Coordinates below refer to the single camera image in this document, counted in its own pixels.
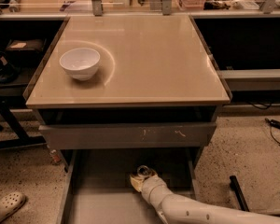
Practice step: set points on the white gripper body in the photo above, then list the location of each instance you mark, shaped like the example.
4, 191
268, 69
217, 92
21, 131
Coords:
148, 184

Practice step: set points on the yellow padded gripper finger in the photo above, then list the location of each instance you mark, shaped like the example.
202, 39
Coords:
137, 181

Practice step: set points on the orange soda can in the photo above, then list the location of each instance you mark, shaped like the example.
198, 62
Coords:
145, 172

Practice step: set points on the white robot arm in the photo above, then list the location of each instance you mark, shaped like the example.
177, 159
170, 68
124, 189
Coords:
177, 209

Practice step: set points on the open middle drawer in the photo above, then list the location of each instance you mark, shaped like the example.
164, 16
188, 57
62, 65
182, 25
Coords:
98, 188

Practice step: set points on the grey top drawer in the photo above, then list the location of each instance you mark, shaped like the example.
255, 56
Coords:
132, 135

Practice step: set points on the grey drawer cabinet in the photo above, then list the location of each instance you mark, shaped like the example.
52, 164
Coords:
153, 69

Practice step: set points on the black metal bar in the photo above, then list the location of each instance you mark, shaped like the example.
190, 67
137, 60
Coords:
235, 186

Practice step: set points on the white croc shoe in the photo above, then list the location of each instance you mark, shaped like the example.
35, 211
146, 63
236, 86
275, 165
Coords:
10, 204

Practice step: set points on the white bowl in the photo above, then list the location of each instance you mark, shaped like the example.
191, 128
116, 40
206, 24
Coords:
81, 63

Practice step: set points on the black power adapter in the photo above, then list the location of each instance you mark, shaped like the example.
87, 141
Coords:
274, 123

